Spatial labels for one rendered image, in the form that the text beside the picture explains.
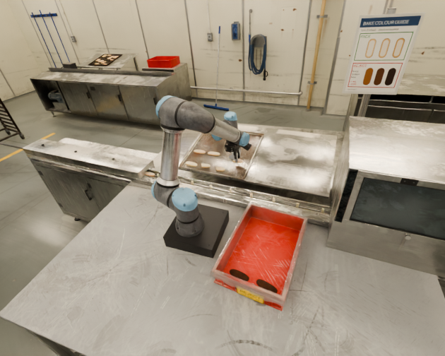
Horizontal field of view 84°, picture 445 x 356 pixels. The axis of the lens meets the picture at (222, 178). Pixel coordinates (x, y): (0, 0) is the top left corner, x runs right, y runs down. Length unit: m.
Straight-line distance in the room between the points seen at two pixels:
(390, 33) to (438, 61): 3.22
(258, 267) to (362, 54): 1.43
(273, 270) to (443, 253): 0.69
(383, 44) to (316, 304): 1.52
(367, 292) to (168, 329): 0.84
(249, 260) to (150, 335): 0.52
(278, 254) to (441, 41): 4.30
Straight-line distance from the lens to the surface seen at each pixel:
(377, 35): 1.92
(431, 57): 5.08
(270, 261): 1.28
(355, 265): 1.37
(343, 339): 1.18
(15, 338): 2.57
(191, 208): 1.18
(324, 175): 1.69
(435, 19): 4.98
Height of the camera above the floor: 1.87
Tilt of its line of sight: 37 degrees down
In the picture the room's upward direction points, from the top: 5 degrees counter-clockwise
